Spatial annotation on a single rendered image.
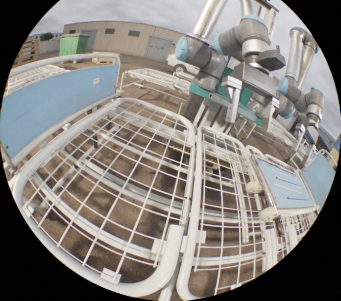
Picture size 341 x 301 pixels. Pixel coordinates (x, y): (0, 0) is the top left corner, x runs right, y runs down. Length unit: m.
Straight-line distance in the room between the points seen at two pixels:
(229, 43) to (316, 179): 1.50
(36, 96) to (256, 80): 0.64
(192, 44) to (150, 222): 1.07
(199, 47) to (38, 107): 0.76
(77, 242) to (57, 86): 0.80
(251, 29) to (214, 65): 0.43
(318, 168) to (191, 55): 1.61
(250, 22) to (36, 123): 0.75
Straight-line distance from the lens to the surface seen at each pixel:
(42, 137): 0.54
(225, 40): 0.46
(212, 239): 1.00
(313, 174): 1.63
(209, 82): 0.76
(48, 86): 0.49
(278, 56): 0.32
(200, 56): 0.70
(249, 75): 0.31
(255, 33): 0.39
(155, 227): 0.84
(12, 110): 0.46
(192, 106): 1.17
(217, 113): 1.10
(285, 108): 1.01
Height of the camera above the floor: 0.82
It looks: 32 degrees down
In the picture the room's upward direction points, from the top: 21 degrees clockwise
